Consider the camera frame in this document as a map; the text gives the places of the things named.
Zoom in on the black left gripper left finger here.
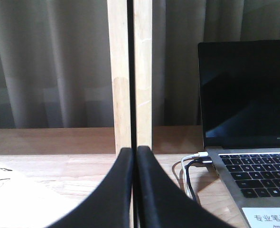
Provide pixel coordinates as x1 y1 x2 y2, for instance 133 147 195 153
50 148 133 228

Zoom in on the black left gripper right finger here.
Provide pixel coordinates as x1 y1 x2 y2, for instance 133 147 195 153
136 146 230 228

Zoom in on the white paper sheet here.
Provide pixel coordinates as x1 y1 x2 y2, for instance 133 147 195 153
0 162 76 228

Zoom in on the white laptop label left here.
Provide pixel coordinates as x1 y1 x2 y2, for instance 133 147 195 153
242 208 280 228

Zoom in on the grey huawei laptop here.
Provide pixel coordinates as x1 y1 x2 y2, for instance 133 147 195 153
197 39 280 228

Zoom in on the grey curtain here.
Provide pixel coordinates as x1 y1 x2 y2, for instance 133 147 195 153
0 0 280 128

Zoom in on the black usb cable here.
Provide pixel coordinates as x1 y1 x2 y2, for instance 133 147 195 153
184 156 213 205

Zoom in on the white usb cable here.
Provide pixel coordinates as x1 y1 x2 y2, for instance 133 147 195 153
180 152 206 200

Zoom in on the wooden desk shelf post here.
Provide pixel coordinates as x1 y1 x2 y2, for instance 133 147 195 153
107 0 153 154

